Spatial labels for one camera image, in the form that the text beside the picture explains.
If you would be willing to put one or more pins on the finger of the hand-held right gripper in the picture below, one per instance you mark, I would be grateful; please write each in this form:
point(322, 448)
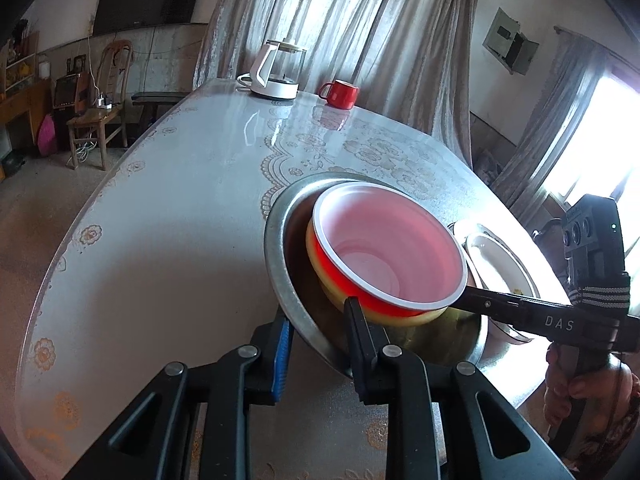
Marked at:
point(512, 334)
point(525, 312)

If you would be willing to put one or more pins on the dark wooden bench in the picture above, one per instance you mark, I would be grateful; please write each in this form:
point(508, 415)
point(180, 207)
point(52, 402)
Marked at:
point(160, 97)

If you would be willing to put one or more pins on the pink bag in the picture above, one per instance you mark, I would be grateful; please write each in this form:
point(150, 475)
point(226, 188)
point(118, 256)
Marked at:
point(47, 137)

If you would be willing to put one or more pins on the red plastic bowl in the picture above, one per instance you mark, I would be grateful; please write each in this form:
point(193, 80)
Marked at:
point(380, 240)

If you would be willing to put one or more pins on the white plate with red characters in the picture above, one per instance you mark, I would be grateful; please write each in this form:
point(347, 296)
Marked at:
point(515, 337)

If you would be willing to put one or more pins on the person's right hand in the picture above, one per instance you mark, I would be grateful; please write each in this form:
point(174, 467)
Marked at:
point(600, 387)

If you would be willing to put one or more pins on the white glass electric kettle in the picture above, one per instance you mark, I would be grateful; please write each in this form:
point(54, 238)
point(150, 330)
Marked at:
point(272, 87)

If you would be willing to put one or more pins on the bright window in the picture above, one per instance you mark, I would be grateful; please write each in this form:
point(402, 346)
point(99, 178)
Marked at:
point(595, 135)

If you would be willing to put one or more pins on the white power strip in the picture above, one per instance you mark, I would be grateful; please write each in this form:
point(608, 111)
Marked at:
point(104, 105)

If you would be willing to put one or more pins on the narrow grey sheer curtain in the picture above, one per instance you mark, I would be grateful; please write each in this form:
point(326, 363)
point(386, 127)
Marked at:
point(545, 150)

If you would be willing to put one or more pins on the light wooden chair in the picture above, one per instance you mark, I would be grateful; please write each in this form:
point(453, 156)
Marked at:
point(95, 120)

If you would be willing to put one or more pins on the dark round-back chair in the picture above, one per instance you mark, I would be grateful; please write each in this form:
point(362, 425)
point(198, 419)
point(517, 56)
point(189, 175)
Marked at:
point(550, 240)

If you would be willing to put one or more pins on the wooden desktop shelf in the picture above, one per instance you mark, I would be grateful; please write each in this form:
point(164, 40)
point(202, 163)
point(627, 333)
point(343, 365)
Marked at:
point(20, 65)

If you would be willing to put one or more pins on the wide grey sheer curtain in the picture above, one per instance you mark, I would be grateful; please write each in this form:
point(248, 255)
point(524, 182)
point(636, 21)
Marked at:
point(350, 25)

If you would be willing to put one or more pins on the wooden desk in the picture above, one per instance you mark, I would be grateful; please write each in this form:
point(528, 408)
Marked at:
point(20, 107)

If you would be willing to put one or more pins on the stainless steel bowl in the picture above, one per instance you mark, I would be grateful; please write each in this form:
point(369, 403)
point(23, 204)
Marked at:
point(287, 270)

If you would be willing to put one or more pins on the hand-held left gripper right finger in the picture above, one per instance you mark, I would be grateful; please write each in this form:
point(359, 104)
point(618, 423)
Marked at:
point(362, 355)

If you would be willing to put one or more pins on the yellow bowl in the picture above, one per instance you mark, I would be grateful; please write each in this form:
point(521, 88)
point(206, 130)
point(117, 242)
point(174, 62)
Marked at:
point(320, 270)

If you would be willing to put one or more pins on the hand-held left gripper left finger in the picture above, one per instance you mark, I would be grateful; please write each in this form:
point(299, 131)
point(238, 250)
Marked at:
point(282, 360)

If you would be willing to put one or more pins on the wall electrical panel box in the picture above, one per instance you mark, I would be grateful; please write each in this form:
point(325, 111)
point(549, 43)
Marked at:
point(510, 42)

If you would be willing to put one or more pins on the black floor speaker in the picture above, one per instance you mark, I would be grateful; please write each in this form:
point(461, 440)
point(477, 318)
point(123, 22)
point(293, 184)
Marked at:
point(70, 105)

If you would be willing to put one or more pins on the red mug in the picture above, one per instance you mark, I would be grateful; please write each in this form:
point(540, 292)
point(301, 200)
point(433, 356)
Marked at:
point(342, 96)

